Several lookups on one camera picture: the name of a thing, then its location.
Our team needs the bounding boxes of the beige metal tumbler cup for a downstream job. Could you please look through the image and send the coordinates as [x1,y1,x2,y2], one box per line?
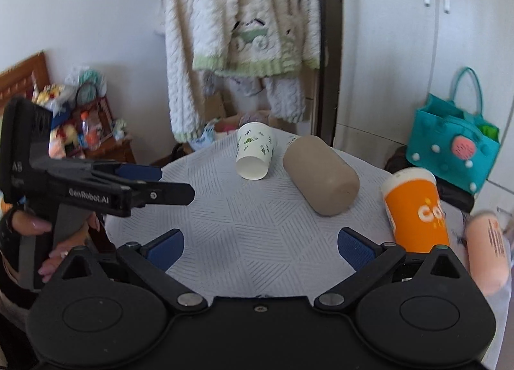
[282,135,360,217]

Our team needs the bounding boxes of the orange white paper cup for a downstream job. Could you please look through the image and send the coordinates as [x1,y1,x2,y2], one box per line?
[382,167,449,253]

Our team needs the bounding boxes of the white green-print paper cup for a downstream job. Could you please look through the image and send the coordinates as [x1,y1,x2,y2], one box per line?
[235,122,276,181]

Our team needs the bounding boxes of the person's left hand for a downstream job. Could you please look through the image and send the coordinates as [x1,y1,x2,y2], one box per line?
[10,208,101,284]

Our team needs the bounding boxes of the wooden side cabinet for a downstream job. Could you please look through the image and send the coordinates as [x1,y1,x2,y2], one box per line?
[48,134,137,166]

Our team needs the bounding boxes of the clear plastic water bottle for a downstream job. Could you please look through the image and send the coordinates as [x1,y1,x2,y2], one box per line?
[80,111,101,151]

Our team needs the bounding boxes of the red basket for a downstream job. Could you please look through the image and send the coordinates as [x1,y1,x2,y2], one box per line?
[72,82,114,140]

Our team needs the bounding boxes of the white fluffy robe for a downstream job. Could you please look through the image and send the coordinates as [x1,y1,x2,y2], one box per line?
[163,0,242,144]

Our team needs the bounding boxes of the white patterned tablecloth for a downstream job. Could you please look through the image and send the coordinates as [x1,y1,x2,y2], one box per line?
[103,128,513,368]

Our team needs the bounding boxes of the brown paper bag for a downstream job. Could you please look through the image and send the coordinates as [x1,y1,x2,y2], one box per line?
[204,92,240,133]

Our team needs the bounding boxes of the pink bottle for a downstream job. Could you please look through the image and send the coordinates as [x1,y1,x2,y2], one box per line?
[464,212,510,296]

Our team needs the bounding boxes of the teal felt handbag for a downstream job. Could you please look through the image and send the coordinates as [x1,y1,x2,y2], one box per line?
[406,66,500,195]

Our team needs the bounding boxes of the white green-trim fluffy pajama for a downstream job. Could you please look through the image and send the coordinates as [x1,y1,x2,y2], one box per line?
[192,0,321,123]

